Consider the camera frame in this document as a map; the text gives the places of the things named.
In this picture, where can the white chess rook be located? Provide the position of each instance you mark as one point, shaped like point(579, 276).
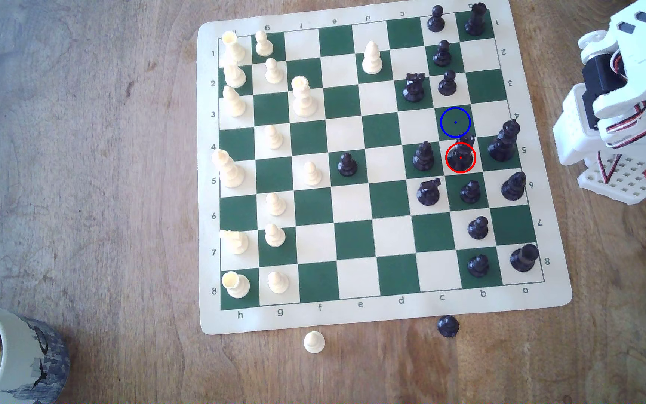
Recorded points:
point(236, 285)
point(233, 49)

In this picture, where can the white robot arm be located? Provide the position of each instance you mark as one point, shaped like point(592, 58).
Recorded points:
point(637, 50)

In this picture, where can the white chess knight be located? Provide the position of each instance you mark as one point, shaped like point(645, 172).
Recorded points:
point(236, 242)
point(235, 76)

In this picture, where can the white chess pawn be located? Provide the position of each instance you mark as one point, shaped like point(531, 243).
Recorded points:
point(276, 206)
point(273, 73)
point(278, 283)
point(314, 342)
point(264, 46)
point(274, 237)
point(312, 175)
point(272, 138)

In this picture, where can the black chess rook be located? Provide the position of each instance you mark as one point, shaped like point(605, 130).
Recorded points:
point(475, 21)
point(523, 259)

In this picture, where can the black chess knight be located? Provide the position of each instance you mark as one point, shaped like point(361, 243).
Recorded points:
point(428, 193)
point(414, 90)

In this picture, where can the printed ceramic mug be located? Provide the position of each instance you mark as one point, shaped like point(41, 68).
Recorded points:
point(20, 359)

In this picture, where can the black chess king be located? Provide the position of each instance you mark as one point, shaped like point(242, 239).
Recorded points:
point(461, 157)

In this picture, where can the white chess bishop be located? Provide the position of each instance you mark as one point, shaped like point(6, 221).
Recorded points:
point(372, 60)
point(234, 104)

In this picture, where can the black chess pawn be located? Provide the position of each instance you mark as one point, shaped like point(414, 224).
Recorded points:
point(478, 229)
point(447, 85)
point(448, 326)
point(347, 166)
point(470, 193)
point(436, 21)
point(478, 266)
point(442, 55)

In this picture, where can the green white chess mat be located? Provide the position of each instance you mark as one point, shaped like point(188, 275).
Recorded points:
point(356, 235)

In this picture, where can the black chess queen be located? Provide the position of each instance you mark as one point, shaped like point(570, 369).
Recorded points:
point(502, 146)

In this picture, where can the white perforated base plate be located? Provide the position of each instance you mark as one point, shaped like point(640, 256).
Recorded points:
point(623, 182)

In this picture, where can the black chess bishop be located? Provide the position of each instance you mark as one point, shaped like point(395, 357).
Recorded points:
point(513, 188)
point(423, 159)

